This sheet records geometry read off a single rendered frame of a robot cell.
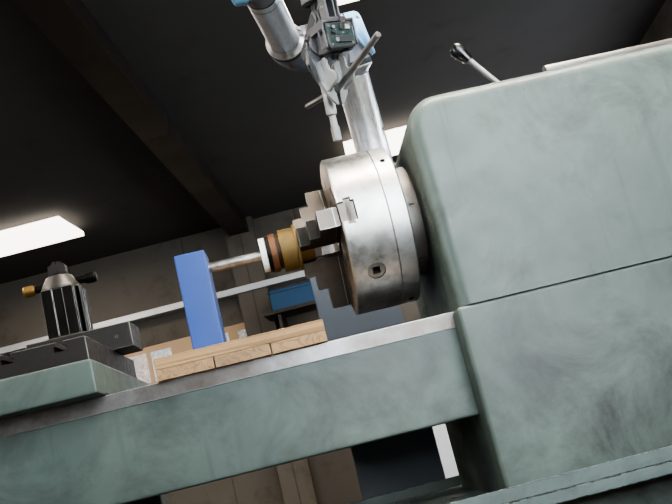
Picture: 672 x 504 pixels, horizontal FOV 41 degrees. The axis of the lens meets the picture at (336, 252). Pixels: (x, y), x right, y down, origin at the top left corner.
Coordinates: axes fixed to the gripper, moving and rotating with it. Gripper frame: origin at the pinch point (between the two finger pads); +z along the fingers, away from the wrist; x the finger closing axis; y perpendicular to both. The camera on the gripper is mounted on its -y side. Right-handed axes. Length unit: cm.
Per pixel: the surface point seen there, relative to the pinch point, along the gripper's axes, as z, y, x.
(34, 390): 40, -2, -67
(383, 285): 37.5, 7.4, -3.5
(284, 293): 46, -634, 244
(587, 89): 11.1, 31.2, 33.9
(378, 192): 20.5, 11.3, -2.2
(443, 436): 199, -531, 317
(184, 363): 42, 2, -42
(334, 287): 36.0, -6.7, -6.7
